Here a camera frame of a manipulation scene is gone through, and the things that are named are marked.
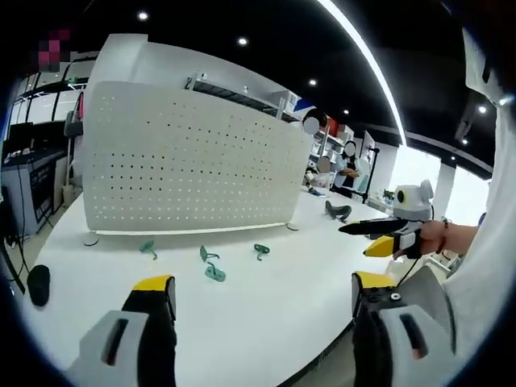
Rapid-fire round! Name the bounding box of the dark curved headband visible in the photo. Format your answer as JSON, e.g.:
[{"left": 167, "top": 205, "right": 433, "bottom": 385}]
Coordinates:
[{"left": 323, "top": 199, "right": 353, "bottom": 223}]

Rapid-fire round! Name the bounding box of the metal shelf rack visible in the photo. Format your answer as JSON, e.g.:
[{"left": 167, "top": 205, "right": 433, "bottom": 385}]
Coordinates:
[{"left": 184, "top": 71, "right": 304, "bottom": 123}]

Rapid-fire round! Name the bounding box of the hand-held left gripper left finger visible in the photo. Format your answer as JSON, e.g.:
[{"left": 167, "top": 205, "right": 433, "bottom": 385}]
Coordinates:
[{"left": 66, "top": 275, "right": 178, "bottom": 387}]

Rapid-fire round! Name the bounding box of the black oval object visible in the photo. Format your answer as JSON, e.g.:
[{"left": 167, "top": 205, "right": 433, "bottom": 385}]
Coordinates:
[{"left": 28, "top": 264, "right": 52, "bottom": 307}]

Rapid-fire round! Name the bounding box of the person's right hand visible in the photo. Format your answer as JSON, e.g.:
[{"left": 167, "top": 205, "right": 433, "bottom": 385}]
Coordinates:
[{"left": 418, "top": 219, "right": 450, "bottom": 256}]

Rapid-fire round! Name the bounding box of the grey office chair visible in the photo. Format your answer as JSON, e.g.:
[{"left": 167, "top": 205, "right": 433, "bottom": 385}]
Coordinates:
[{"left": 63, "top": 89, "right": 86, "bottom": 193}]

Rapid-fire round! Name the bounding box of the curved ceiling light strip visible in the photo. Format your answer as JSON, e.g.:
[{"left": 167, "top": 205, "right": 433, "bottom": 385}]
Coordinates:
[{"left": 314, "top": 0, "right": 409, "bottom": 147}]

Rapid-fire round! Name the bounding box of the black tripod stand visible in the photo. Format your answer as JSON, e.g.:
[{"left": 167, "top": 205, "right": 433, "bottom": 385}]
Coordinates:
[{"left": 362, "top": 146, "right": 382, "bottom": 204}]

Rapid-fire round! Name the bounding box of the dark side counter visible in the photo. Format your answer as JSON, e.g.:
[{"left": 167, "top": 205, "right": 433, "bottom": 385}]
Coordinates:
[{"left": 0, "top": 148, "right": 69, "bottom": 235}]

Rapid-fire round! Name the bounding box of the person's white shirt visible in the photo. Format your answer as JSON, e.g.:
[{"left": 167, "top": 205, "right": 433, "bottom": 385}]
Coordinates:
[{"left": 397, "top": 23, "right": 516, "bottom": 387}]

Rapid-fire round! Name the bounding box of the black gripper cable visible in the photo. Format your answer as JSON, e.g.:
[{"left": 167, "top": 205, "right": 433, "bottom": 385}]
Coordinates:
[{"left": 397, "top": 256, "right": 418, "bottom": 288}]

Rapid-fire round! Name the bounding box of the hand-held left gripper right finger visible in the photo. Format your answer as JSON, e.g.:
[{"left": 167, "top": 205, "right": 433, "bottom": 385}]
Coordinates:
[{"left": 350, "top": 270, "right": 449, "bottom": 387}]

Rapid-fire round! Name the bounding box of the large white cabinet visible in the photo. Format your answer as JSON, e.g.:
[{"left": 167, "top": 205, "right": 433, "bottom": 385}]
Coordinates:
[{"left": 85, "top": 33, "right": 243, "bottom": 100}]

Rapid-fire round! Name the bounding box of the white perforated mounting plate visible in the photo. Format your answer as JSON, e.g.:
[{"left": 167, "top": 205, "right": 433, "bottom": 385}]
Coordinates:
[{"left": 81, "top": 80, "right": 314, "bottom": 248}]

